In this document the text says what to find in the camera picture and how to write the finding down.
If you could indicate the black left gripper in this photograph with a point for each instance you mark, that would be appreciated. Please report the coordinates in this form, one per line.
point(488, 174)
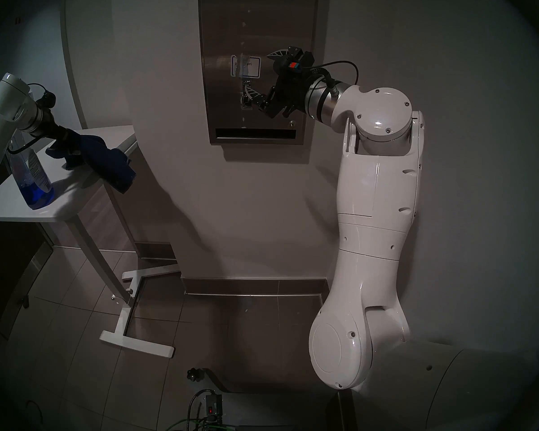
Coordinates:
point(58, 131)

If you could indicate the black box with red light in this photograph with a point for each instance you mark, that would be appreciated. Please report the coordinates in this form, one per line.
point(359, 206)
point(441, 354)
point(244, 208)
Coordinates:
point(214, 405)

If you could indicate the dark blue cloth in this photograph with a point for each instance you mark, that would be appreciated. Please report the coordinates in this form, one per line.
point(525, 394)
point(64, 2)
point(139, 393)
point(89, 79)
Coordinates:
point(103, 160)

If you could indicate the clear spray bottle blue liquid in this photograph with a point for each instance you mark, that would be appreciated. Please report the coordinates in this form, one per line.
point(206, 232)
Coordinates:
point(33, 183)

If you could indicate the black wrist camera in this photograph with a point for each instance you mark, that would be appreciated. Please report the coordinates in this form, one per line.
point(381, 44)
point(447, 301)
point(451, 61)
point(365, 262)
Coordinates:
point(296, 62)
point(48, 98)

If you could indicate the stainless steel wall dispenser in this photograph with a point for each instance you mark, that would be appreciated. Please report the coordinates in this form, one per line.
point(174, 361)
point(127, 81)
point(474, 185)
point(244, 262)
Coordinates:
point(260, 30)

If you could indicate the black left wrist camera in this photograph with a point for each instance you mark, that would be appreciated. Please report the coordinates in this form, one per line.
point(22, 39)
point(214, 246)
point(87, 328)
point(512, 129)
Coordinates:
point(48, 98)

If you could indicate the white side table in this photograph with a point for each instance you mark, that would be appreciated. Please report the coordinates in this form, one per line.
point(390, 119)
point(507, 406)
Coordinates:
point(72, 187)

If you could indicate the metal dispenser lever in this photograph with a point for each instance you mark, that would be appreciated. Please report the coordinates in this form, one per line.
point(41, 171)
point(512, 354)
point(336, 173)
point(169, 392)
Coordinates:
point(246, 100)

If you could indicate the white rectangular dispenser label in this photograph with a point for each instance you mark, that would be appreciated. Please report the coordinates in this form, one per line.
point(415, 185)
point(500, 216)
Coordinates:
point(247, 66)

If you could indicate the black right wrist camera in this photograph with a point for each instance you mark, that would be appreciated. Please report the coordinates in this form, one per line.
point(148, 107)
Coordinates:
point(296, 62)

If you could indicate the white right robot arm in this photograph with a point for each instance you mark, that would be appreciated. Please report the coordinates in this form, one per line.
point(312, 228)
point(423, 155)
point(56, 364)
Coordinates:
point(377, 210)

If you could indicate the black star knob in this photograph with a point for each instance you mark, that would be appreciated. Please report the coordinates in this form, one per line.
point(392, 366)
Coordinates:
point(196, 374)

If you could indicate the dark metal robot base platform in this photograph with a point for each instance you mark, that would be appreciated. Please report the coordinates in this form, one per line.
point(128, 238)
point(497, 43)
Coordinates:
point(260, 412)

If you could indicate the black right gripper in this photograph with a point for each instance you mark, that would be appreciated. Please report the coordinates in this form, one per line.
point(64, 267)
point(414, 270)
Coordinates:
point(289, 91)

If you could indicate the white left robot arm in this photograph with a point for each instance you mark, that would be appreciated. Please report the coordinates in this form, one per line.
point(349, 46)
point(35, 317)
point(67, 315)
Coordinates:
point(4, 107)

